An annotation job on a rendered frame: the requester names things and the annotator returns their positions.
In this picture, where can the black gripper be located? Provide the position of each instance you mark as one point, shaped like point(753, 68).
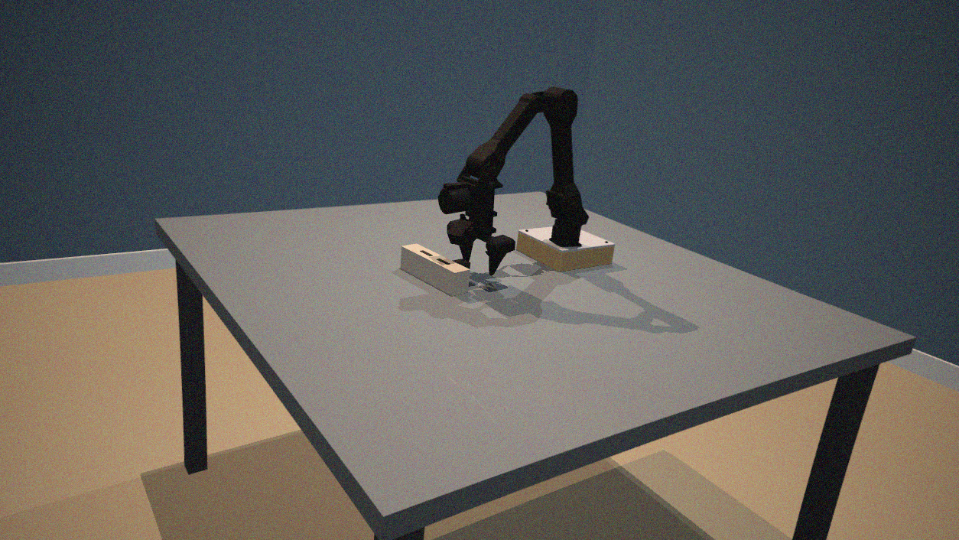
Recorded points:
point(497, 247)

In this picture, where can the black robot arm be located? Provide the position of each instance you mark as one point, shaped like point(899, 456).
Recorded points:
point(486, 161)

